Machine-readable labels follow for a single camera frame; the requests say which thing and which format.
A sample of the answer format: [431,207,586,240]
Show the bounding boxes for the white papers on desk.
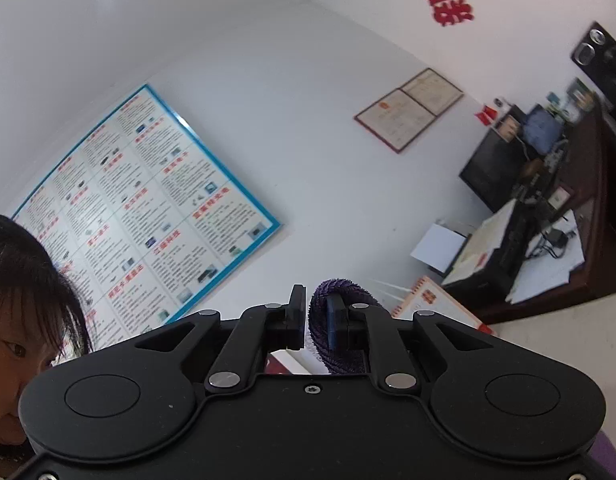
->
[506,210,586,304]

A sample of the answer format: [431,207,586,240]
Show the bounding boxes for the black computer monitor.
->
[459,129,536,211]

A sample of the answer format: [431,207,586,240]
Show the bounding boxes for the dark wooden desk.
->
[473,108,616,324]

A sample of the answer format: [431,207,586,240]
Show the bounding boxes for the purple towel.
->
[308,278,380,375]

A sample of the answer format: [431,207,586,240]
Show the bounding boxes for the black water dispenser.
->
[570,22,616,107]

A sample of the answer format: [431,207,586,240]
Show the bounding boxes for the black power adapter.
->
[542,229,568,259]

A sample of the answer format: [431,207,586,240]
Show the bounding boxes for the framed certificates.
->
[354,67,464,154]

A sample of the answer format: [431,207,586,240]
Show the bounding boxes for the blue framed wall poster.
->
[14,86,280,349]

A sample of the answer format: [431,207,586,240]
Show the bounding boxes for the woman operator head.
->
[0,214,92,479]

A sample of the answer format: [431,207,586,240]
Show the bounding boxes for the black printer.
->
[442,200,537,310]

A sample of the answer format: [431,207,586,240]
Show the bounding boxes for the small red flags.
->
[475,105,499,127]

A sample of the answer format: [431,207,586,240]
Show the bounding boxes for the red desk calendar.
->
[390,276,494,335]

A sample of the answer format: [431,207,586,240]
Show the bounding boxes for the blue bag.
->
[522,104,564,156]

